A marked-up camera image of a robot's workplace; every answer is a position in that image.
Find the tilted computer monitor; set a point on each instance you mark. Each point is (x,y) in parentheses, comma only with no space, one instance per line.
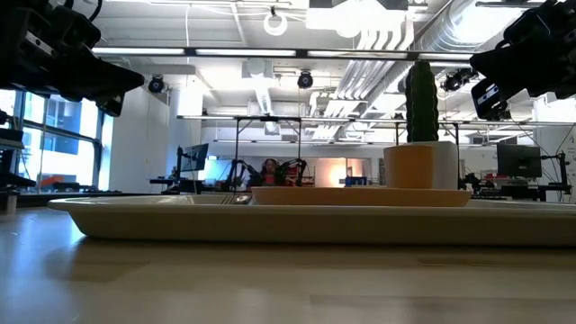
(195,157)

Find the green cactus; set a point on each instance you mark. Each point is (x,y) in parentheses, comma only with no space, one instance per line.
(422,103)

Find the beige plastic tray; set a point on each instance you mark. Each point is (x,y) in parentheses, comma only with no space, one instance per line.
(270,222)

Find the orange cup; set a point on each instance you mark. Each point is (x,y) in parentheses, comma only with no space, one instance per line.
(407,166)

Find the dark shelf unit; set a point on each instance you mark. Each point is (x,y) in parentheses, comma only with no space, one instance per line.
(11,166)

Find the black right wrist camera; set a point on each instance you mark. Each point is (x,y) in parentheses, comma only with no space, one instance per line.
(486,65)

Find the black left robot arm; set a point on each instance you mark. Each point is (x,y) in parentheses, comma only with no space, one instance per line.
(27,45)

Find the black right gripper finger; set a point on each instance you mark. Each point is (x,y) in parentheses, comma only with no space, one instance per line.
(495,110)
(483,93)

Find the silver ventilation duct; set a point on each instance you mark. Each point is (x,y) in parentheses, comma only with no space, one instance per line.
(454,27)

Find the orange plate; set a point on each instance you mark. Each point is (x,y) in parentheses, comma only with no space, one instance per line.
(360,197)

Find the large glass window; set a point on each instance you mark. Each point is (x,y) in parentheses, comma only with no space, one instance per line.
(67,135)

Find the background black robot arm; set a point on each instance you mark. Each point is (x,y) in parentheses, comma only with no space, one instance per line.
(292,171)
(240,171)

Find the blue box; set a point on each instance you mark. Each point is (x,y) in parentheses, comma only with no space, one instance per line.
(355,181)

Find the round black spotlight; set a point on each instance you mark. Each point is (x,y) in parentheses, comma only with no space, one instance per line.
(156,84)
(305,80)

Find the black computer monitor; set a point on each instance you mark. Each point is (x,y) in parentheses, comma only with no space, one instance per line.
(519,161)

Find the person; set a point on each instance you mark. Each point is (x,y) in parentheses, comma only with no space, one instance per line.
(270,174)

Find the white plant pot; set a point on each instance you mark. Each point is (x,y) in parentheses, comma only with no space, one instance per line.
(446,166)

